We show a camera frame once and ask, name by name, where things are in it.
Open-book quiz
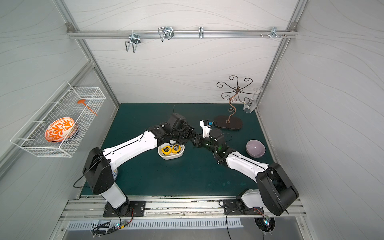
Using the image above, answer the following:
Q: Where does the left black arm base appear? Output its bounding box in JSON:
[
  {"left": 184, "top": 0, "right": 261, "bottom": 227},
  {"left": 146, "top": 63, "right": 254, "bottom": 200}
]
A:
[{"left": 103, "top": 200, "right": 147, "bottom": 218}]

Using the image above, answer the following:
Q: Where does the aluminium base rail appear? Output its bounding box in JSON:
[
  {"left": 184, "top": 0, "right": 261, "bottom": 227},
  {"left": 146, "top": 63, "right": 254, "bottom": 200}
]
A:
[{"left": 59, "top": 195, "right": 307, "bottom": 218}]

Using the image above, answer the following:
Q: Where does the metal bracket hook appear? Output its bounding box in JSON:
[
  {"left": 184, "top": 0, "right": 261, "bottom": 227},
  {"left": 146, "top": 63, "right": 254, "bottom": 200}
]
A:
[{"left": 260, "top": 27, "right": 287, "bottom": 39}]

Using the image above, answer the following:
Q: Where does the lilac bowl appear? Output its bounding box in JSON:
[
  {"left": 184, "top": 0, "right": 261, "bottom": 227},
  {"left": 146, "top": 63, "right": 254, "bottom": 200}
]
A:
[{"left": 246, "top": 140, "right": 266, "bottom": 158}]

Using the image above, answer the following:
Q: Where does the double prong metal hook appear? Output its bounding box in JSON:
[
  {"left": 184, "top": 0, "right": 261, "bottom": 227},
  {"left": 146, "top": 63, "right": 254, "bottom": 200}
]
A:
[{"left": 125, "top": 32, "right": 141, "bottom": 53}]

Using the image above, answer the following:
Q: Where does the brown metal jewelry stand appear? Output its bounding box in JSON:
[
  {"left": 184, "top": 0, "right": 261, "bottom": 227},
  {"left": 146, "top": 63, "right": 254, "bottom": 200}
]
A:
[{"left": 213, "top": 75, "right": 253, "bottom": 131}]

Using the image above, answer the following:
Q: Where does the blue yellow patterned plate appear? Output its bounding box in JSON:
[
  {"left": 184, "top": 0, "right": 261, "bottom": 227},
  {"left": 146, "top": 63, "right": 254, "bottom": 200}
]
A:
[{"left": 112, "top": 169, "right": 118, "bottom": 181}]

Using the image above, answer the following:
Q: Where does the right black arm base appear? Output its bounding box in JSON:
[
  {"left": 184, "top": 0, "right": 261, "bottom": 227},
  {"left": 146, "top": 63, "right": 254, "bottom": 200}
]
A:
[{"left": 219, "top": 199, "right": 264, "bottom": 216}]

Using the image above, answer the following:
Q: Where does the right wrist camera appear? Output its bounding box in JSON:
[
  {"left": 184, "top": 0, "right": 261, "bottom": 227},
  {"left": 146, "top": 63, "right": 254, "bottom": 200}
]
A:
[{"left": 200, "top": 120, "right": 213, "bottom": 138}]

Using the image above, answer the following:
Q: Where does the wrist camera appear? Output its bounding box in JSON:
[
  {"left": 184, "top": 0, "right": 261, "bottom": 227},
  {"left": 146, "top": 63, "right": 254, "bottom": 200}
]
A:
[
  {"left": 167, "top": 113, "right": 187, "bottom": 129},
  {"left": 200, "top": 120, "right": 213, "bottom": 138}
]

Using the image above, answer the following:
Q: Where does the black yellow tape measure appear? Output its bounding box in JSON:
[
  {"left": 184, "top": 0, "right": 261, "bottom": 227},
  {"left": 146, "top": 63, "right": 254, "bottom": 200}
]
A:
[{"left": 172, "top": 144, "right": 183, "bottom": 154}]

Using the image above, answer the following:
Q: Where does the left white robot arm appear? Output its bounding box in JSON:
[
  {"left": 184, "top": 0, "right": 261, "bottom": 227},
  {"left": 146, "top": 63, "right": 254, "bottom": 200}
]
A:
[{"left": 83, "top": 121, "right": 196, "bottom": 210}]

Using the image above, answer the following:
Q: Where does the white vent grille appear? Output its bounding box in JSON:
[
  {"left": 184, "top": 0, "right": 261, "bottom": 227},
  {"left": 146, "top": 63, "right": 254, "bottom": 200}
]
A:
[{"left": 67, "top": 218, "right": 244, "bottom": 231}]

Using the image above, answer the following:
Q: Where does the clear glass cup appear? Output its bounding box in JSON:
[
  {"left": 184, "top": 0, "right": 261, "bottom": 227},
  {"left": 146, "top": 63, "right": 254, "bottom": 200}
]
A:
[{"left": 243, "top": 87, "right": 264, "bottom": 114}]

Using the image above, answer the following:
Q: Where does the white storage box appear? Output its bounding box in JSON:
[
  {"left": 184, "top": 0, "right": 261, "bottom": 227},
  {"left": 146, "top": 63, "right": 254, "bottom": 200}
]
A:
[{"left": 157, "top": 140, "right": 185, "bottom": 161}]

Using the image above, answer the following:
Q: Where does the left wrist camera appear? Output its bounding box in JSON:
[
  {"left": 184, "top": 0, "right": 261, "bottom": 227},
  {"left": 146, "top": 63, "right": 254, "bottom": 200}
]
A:
[{"left": 167, "top": 113, "right": 187, "bottom": 129}]

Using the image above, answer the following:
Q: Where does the curved metal hook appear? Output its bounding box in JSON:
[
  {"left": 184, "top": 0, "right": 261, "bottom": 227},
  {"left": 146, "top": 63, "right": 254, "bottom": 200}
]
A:
[{"left": 158, "top": 27, "right": 175, "bottom": 42}]

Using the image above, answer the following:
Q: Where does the white wire basket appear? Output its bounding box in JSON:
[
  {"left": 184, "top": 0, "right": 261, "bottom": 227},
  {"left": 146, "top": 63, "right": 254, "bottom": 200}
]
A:
[{"left": 10, "top": 82, "right": 106, "bottom": 158}]

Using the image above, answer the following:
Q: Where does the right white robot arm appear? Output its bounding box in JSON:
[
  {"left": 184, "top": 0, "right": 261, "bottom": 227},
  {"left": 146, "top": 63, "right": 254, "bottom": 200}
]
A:
[{"left": 192, "top": 129, "right": 299, "bottom": 216}]

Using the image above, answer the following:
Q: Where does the orange patterned plate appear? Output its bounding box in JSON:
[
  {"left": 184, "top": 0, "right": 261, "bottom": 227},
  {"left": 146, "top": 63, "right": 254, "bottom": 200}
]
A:
[{"left": 45, "top": 117, "right": 78, "bottom": 143}]

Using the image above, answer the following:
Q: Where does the small metal hook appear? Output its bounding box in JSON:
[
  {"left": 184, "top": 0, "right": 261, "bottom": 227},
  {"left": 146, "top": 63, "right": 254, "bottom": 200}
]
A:
[{"left": 198, "top": 27, "right": 204, "bottom": 39}]

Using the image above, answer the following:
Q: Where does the aluminium cross rail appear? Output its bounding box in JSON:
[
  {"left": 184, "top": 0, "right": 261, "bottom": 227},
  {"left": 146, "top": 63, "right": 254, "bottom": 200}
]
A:
[{"left": 67, "top": 29, "right": 298, "bottom": 40}]

